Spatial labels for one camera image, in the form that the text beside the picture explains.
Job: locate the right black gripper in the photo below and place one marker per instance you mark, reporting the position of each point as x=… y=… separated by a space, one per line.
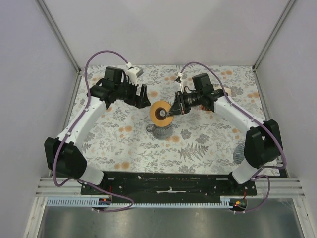
x=179 y=107

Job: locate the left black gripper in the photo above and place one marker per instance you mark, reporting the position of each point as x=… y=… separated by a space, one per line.
x=137 y=101

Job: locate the clear glass coffee server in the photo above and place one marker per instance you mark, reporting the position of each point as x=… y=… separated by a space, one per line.
x=160 y=133

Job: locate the clear ribbed glass dripper cone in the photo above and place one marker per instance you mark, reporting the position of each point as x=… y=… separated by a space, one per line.
x=238 y=154

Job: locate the orange black coffee filter box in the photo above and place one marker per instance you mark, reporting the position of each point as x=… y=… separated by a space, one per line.
x=226 y=90

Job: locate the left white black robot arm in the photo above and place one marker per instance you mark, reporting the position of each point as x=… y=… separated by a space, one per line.
x=64 y=153

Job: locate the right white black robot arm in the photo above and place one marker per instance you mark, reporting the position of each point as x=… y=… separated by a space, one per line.
x=262 y=137

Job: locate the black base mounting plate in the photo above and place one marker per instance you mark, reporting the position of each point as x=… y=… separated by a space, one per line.
x=164 y=187

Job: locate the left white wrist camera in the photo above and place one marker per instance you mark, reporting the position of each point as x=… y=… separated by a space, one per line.
x=133 y=73

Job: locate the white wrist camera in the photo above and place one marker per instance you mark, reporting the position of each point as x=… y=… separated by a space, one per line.
x=133 y=73
x=179 y=79

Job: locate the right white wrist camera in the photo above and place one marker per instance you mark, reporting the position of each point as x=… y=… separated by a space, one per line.
x=179 y=79

